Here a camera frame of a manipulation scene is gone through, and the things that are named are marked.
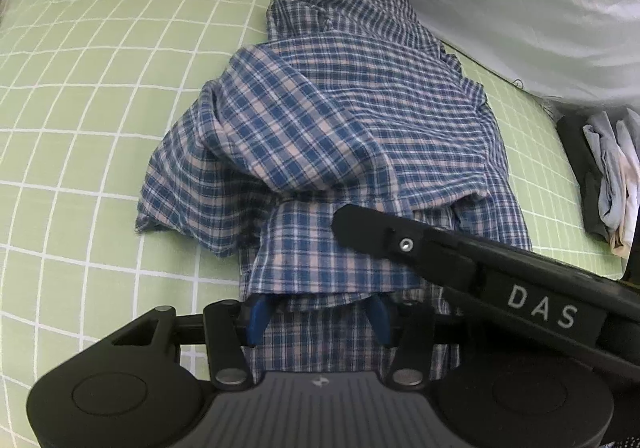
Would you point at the folded grey and cream clothes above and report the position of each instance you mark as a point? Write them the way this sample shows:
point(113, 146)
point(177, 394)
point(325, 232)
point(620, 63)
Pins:
point(604, 156)

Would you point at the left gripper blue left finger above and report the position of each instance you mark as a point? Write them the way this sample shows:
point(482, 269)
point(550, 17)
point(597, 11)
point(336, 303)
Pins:
point(230, 327)

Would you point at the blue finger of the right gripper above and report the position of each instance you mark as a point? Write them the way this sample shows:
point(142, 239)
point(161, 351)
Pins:
point(432, 253)

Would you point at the green grid mat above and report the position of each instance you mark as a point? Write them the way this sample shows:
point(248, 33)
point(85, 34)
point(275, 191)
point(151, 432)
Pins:
point(88, 90)

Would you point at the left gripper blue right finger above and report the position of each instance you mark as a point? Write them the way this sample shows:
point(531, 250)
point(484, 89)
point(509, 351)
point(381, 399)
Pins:
point(407, 329)

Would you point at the blue plaid shirt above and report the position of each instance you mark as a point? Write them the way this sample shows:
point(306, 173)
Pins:
point(348, 102)

